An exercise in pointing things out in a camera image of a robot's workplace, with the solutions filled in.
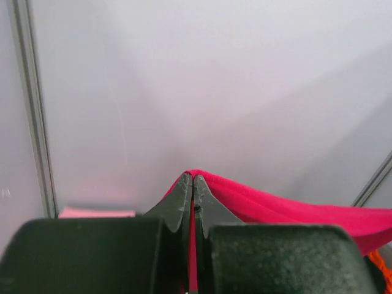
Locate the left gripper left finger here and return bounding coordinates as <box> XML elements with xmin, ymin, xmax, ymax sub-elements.
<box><xmin>145</xmin><ymin>172</ymin><xmax>192</xmax><ymax>293</ymax></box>

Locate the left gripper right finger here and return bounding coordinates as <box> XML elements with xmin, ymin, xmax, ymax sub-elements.
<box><xmin>193</xmin><ymin>175</ymin><xmax>244</xmax><ymax>293</ymax></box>

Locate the red t-shirt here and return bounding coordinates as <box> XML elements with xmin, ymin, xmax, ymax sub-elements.
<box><xmin>159</xmin><ymin>168</ymin><xmax>392</xmax><ymax>294</ymax></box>

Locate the pink folded t-shirt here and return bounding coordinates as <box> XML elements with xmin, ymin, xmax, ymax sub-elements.
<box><xmin>58</xmin><ymin>206</ymin><xmax>136</xmax><ymax>219</ymax></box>

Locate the orange t-shirt in bin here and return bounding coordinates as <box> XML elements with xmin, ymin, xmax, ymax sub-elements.
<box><xmin>367</xmin><ymin>250</ymin><xmax>391</xmax><ymax>293</ymax></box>

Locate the right aluminium frame post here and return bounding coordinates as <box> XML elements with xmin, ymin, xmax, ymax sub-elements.
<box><xmin>352</xmin><ymin>151</ymin><xmax>392</xmax><ymax>207</ymax></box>

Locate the aluminium frame post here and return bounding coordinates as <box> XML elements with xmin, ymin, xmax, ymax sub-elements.
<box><xmin>6</xmin><ymin>1</ymin><xmax>58</xmax><ymax>218</ymax></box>
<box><xmin>352</xmin><ymin>151</ymin><xmax>392</xmax><ymax>207</ymax></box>

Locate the left aluminium frame post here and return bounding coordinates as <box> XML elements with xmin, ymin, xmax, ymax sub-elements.
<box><xmin>6</xmin><ymin>1</ymin><xmax>58</xmax><ymax>218</ymax></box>

